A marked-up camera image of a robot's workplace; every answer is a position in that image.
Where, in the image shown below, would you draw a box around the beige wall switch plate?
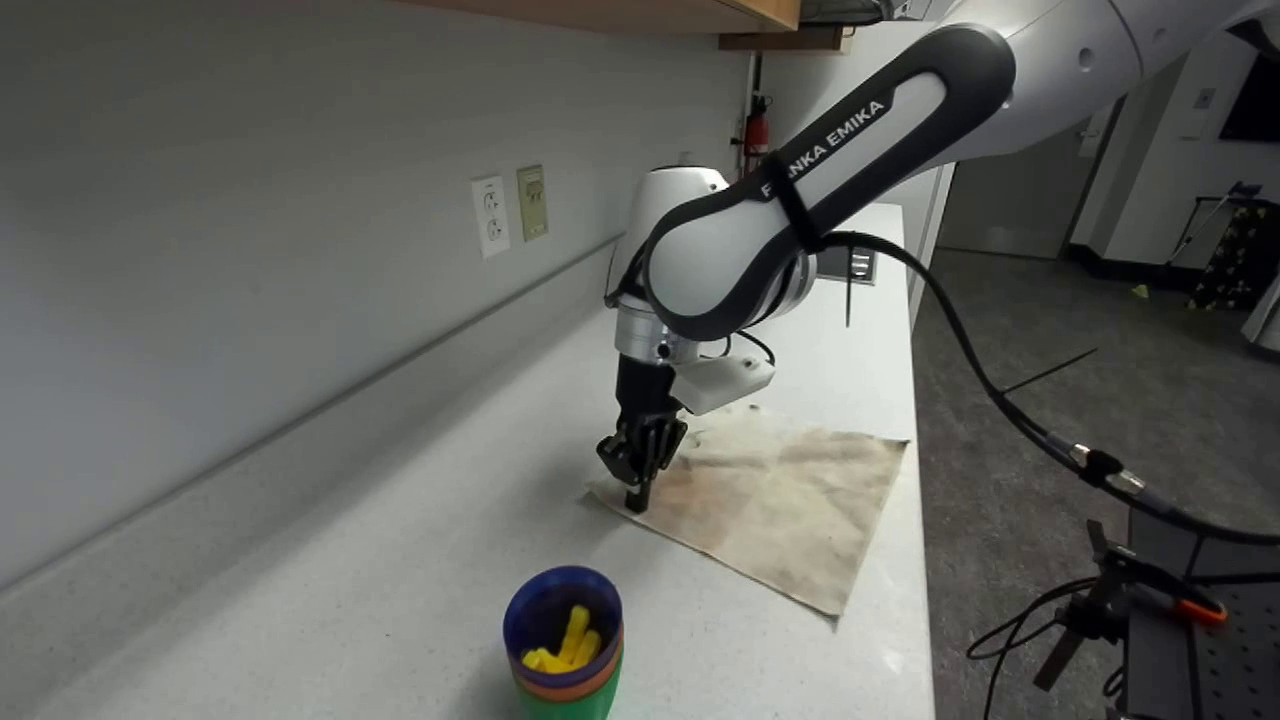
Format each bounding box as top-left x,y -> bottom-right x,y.
516,163 -> 549,238

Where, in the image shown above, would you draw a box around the white wall power outlet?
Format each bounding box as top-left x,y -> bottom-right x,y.
470,174 -> 511,254

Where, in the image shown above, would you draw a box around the beige cloth towel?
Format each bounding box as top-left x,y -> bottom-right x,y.
589,404 -> 908,618

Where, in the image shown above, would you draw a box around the black camera tripod stand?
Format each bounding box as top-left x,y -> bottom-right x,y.
966,516 -> 1280,720

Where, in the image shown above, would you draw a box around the wooden wall cabinet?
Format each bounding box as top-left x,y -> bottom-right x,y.
406,0 -> 801,31

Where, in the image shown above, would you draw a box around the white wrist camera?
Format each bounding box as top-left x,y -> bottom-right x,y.
668,336 -> 775,414

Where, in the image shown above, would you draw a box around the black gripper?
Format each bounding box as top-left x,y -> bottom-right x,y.
596,360 -> 684,516

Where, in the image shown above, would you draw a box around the stacked colourful cups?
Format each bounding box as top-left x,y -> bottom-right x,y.
505,565 -> 623,720

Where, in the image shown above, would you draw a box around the yellow item in cup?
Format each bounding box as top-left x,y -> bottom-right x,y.
520,603 -> 601,677

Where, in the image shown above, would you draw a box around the red fire extinguisher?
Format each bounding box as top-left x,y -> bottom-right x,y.
739,94 -> 766,174

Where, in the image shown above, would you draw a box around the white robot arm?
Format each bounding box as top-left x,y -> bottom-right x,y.
596,0 -> 1276,512

